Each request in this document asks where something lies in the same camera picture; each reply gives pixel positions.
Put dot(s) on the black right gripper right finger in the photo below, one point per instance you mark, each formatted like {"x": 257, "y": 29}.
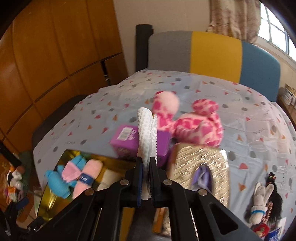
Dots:
{"x": 194, "y": 215}

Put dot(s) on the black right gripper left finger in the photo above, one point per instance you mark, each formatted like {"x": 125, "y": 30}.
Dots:
{"x": 95, "y": 215}

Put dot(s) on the pink towel blue band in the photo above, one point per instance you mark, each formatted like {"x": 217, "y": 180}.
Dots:
{"x": 89, "y": 173}

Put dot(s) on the white waffle cloth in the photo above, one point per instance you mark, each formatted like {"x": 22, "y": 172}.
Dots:
{"x": 147, "y": 136}

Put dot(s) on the silver glitter tissue box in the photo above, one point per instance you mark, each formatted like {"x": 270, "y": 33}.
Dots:
{"x": 196, "y": 167}

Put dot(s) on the gold round bin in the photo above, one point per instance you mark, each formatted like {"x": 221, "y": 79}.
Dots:
{"x": 113, "y": 170}

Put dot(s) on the pink spotted plush toy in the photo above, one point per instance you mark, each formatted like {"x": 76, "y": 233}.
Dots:
{"x": 202, "y": 126}

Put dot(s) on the purple cardboard box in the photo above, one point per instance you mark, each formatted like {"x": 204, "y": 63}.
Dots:
{"x": 125, "y": 143}

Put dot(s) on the red reindeer sock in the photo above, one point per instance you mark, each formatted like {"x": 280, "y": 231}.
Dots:
{"x": 261, "y": 229}

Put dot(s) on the pink brown scrunchie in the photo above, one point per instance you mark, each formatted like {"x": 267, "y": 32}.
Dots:
{"x": 268, "y": 212}

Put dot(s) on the black hair wig piece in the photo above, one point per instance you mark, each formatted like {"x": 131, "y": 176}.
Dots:
{"x": 276, "y": 199}

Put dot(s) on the patterned light blue tablecloth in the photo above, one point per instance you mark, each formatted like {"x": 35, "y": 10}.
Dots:
{"x": 256, "y": 134}

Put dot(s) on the blue white tissue pack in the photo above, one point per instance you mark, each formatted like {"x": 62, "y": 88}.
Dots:
{"x": 277, "y": 232}

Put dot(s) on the grey yellow blue headboard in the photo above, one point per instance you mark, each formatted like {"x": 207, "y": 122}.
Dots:
{"x": 217, "y": 56}

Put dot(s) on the wooden wardrobe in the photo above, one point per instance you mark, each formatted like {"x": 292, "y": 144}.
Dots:
{"x": 51, "y": 52}

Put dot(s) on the beige patterned curtain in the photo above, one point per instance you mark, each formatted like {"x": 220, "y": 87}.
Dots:
{"x": 239, "y": 19}

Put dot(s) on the window with metal frame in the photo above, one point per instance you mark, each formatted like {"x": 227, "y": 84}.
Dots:
{"x": 273, "y": 31}

